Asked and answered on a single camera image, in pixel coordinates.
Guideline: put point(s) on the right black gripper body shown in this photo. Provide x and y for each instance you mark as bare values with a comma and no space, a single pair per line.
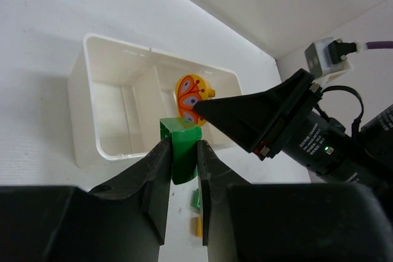
325,149

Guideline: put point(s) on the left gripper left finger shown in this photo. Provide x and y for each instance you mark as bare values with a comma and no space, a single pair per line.
152,177

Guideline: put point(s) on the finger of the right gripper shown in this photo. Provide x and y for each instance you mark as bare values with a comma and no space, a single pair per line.
262,123

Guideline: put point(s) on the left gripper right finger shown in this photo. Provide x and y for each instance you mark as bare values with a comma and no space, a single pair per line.
228,202

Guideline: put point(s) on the green lego cube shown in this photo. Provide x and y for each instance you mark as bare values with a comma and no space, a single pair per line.
184,135

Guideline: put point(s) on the yellow butterfly lego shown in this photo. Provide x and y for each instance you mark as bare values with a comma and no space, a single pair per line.
191,89

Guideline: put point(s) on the small green lego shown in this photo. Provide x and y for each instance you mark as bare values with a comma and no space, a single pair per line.
196,200

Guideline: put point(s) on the yellow lego brick lower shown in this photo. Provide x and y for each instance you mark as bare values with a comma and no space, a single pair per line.
196,226

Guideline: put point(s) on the white three-compartment tray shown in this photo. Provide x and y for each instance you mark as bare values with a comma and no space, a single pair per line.
119,91

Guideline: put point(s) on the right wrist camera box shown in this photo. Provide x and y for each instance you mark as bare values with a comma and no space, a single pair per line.
322,66

